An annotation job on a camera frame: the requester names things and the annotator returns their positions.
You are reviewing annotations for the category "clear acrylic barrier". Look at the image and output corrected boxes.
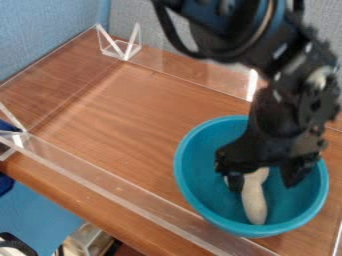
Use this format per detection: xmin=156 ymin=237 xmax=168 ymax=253
xmin=128 ymin=46 xmax=342 ymax=133
xmin=0 ymin=133 xmax=278 ymax=256

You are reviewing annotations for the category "metal table frame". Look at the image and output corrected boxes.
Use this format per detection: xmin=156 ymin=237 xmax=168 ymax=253
xmin=52 ymin=223 xmax=113 ymax=256

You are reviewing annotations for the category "blue cloth object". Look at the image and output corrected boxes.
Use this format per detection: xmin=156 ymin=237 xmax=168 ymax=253
xmin=0 ymin=119 xmax=23 ymax=198

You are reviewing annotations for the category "clear acrylic corner bracket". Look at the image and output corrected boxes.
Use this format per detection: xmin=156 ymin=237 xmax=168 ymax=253
xmin=95 ymin=23 xmax=141 ymax=61

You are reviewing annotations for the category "clear acrylic back barrier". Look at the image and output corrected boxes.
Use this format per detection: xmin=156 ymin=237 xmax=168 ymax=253
xmin=128 ymin=46 xmax=342 ymax=133

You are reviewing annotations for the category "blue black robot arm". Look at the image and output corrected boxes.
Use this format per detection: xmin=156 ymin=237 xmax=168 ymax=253
xmin=151 ymin=0 xmax=340 ymax=192

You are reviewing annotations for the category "blue plastic bowl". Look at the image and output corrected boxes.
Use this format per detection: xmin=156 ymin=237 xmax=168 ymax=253
xmin=173 ymin=115 xmax=330 ymax=238

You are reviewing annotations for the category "black white device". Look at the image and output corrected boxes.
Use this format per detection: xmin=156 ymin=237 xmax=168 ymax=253
xmin=0 ymin=232 xmax=39 ymax=256

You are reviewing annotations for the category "plush mushroom brown cap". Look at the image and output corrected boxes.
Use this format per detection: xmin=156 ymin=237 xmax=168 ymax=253
xmin=240 ymin=167 xmax=270 ymax=225

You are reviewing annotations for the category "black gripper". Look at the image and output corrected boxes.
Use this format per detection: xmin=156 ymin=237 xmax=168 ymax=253
xmin=214 ymin=126 xmax=327 ymax=194

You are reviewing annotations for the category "clear acrylic front barrier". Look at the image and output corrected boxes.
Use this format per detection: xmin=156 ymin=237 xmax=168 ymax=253
xmin=0 ymin=133 xmax=278 ymax=256

